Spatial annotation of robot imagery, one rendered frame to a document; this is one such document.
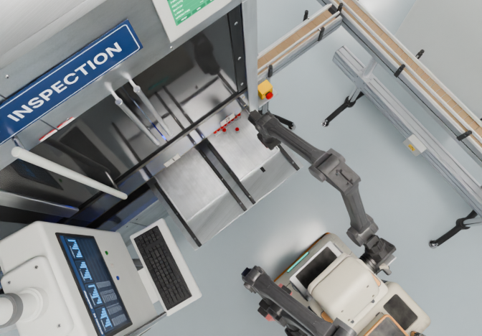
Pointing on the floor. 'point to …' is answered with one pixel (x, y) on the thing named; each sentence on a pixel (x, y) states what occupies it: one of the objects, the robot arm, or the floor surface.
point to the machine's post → (249, 36)
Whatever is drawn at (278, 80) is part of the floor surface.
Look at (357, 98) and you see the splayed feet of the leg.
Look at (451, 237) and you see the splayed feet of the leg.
